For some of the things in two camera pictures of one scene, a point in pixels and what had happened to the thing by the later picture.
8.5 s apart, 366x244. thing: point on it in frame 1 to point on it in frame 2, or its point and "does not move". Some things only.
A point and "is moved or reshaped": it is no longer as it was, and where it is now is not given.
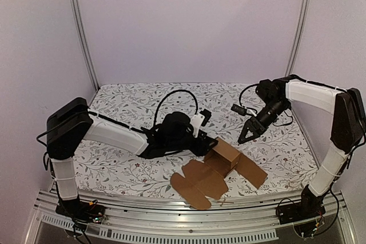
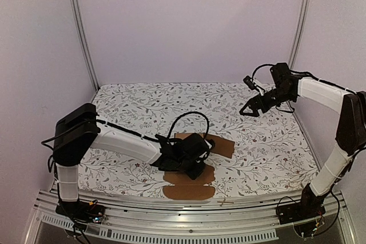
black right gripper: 255,122 to 259,102
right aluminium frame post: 301,23 does not move
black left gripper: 201,149 to 194,175
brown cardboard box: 199,181 is moved or reshaped
